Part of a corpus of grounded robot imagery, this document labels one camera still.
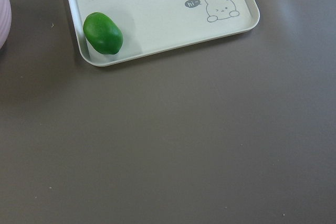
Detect pink ribbed bowl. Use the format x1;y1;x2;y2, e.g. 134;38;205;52
0;0;12;48

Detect green lime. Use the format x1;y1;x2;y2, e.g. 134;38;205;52
83;12;123;55

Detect cream rabbit tray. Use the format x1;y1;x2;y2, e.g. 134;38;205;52
68;0;260;67

